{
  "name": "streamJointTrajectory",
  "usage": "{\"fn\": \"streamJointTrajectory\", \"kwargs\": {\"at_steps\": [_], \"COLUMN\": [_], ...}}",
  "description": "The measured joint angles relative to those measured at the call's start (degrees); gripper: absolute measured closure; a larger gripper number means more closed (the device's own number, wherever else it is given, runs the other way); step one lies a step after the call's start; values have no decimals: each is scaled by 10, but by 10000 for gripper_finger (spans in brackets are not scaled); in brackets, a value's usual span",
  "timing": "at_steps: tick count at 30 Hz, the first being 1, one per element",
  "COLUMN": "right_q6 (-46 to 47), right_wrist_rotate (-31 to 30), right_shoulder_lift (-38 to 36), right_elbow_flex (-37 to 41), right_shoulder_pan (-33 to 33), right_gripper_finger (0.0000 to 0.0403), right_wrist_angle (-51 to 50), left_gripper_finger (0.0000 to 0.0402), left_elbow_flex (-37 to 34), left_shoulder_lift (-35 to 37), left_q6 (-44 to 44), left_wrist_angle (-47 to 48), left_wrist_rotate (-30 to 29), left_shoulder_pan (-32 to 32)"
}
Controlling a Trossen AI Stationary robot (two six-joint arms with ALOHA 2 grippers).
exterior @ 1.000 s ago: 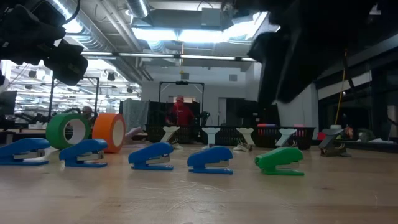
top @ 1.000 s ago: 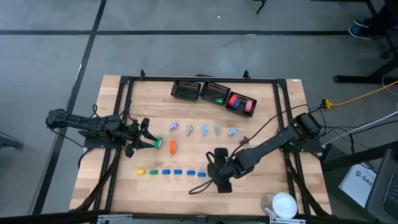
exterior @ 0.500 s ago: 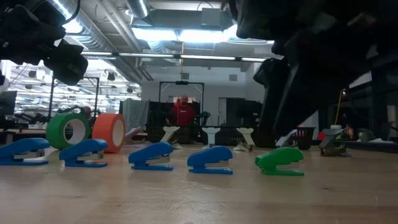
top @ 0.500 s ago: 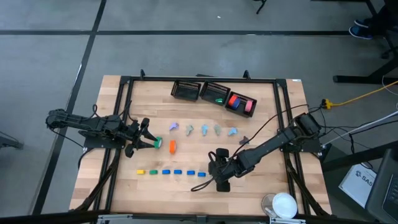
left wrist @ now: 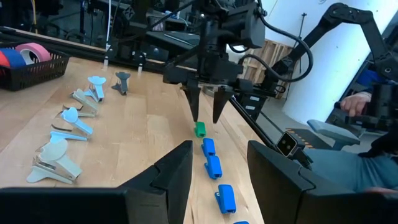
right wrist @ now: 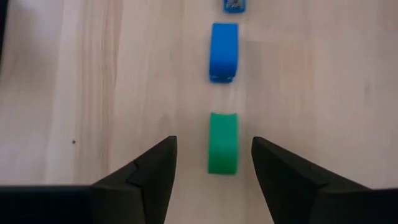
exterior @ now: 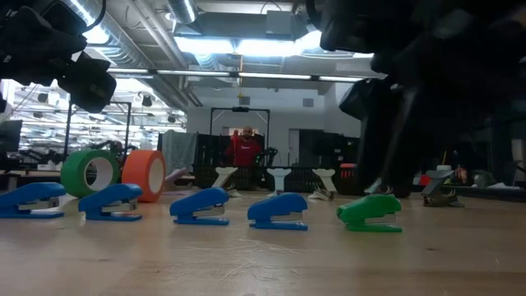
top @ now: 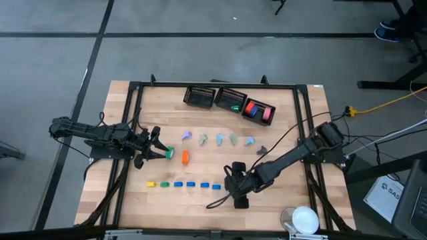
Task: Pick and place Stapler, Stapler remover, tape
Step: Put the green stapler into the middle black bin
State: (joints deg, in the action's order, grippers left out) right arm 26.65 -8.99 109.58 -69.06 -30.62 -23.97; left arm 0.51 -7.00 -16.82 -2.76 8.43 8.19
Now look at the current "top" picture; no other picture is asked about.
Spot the black desk foot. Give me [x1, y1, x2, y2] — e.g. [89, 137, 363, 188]
[357, 61, 427, 91]

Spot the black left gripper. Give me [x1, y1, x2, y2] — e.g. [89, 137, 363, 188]
[131, 125, 169, 169]

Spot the black stand foot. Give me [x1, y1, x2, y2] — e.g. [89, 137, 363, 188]
[0, 139, 27, 160]

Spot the white booklet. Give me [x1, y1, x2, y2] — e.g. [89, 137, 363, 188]
[363, 175, 404, 223]

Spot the white cable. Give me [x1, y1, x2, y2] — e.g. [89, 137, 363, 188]
[346, 118, 427, 157]

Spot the black plastic mesh basket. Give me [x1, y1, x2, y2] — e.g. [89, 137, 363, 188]
[213, 87, 248, 114]
[241, 97, 277, 127]
[182, 85, 217, 109]

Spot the black desk crossbar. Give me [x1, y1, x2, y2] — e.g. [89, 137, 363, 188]
[345, 151, 427, 185]

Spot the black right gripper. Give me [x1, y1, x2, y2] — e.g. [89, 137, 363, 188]
[224, 161, 264, 210]

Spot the silver aluminium rail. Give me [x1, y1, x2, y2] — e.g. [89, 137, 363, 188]
[289, 232, 330, 240]
[103, 229, 144, 240]

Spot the thin black stand leg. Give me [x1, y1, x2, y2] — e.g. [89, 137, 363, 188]
[272, 0, 288, 16]

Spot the black equipment case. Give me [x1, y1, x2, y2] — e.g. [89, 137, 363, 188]
[392, 159, 427, 239]

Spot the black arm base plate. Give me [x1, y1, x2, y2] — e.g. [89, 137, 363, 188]
[298, 137, 346, 164]
[89, 139, 136, 160]

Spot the clear round lid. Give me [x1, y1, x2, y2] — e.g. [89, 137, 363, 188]
[280, 207, 296, 233]

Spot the black aluminium table frame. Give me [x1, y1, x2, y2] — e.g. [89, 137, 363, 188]
[75, 73, 357, 234]

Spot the person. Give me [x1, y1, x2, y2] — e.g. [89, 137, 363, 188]
[373, 0, 427, 43]

